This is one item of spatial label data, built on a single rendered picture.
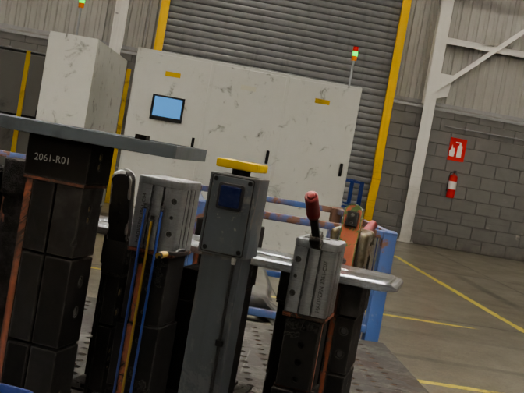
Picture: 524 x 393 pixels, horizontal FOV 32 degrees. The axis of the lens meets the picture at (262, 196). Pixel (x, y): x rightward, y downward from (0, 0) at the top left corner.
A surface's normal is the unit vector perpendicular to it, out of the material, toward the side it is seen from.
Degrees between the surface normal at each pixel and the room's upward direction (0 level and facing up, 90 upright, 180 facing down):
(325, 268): 90
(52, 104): 90
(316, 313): 90
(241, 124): 90
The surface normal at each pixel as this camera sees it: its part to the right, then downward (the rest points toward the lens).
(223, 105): 0.09, 0.07
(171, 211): -0.24, 0.01
